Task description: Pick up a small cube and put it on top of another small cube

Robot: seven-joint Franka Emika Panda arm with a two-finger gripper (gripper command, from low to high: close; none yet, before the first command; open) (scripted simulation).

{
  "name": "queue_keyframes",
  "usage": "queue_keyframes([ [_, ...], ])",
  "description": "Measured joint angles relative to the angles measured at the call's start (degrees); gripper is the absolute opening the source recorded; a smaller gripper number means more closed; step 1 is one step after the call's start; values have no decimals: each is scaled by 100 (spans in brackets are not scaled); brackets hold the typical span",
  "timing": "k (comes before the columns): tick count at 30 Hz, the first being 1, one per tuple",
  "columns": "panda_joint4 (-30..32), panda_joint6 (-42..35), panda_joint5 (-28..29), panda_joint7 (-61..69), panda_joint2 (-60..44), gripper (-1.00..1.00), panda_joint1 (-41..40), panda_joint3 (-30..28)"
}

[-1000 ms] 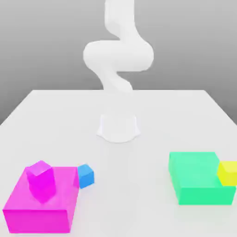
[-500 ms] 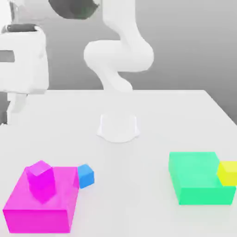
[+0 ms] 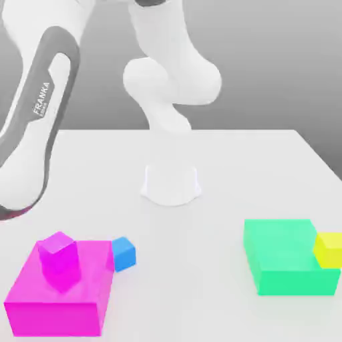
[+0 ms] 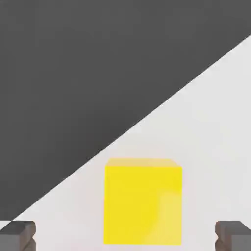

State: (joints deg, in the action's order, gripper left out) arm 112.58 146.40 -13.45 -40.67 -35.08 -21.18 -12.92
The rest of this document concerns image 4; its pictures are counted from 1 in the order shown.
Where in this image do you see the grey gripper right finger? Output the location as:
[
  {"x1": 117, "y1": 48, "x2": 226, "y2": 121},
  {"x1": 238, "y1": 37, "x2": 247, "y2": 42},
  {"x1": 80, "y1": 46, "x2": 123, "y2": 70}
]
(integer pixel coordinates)
[{"x1": 215, "y1": 220, "x2": 251, "y2": 251}]

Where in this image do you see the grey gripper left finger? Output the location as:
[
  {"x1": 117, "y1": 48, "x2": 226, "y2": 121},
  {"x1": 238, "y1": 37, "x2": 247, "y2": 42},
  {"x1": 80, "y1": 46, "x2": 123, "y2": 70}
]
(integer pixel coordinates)
[{"x1": 0, "y1": 220, "x2": 37, "y2": 251}]

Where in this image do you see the small yellow cube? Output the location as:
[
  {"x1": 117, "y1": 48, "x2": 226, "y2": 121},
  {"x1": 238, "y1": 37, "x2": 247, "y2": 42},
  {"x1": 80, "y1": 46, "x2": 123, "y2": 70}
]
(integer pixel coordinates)
[{"x1": 103, "y1": 157, "x2": 183, "y2": 246}]

